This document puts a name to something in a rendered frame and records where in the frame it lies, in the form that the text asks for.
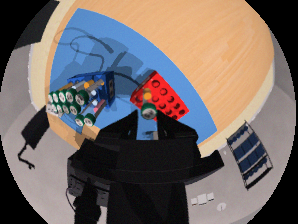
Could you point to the red tube rack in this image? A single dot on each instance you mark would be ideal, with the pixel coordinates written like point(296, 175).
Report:
point(163, 91)

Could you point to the blue bench mat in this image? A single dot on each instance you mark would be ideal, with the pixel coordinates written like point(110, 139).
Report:
point(93, 42)

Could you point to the white tube cap with printed label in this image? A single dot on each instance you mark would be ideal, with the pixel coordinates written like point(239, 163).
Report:
point(79, 118)

